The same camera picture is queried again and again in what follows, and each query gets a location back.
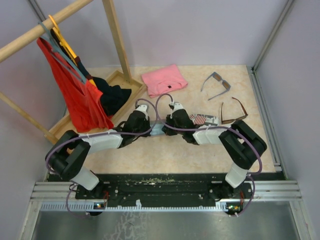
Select light blue cleaning cloth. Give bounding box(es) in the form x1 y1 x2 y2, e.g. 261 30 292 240
150 123 165 137

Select pink glasses case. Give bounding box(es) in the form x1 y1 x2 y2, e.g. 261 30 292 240
150 121 162 127

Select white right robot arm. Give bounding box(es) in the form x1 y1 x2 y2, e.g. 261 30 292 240
162 109 267 198

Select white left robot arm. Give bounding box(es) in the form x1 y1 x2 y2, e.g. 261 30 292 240
45 104 151 199

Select tortoiseshell brown sunglasses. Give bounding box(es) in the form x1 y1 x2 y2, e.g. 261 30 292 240
220 97 249 125

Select flag newspaper print glasses case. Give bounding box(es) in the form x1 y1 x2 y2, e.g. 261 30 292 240
189 113 220 126

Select dark navy garment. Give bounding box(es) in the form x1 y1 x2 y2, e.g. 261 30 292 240
49 28 133 117

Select folded pink shirt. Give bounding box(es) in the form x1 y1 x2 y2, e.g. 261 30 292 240
141 64 188 98

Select red hanging shirt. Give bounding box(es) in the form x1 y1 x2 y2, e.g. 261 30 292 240
36 37 114 133

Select wooden clothes rack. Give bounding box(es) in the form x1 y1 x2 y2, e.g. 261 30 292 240
0 0 148 145

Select yellow hanger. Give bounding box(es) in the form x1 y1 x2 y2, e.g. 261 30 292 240
48 14 96 87

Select grey blue hanger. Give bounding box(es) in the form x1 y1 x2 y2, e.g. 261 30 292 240
38 21 87 84

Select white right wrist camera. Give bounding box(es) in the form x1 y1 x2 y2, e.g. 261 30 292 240
169 101 185 113

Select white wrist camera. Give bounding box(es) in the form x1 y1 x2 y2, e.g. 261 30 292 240
169 101 185 113
135 104 149 119

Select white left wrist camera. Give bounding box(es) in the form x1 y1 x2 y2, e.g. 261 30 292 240
135 104 149 119

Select grey blue frame sunglasses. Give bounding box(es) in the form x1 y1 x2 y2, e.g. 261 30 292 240
200 71 232 101

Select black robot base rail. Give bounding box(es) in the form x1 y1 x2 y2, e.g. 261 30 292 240
46 172 285 216

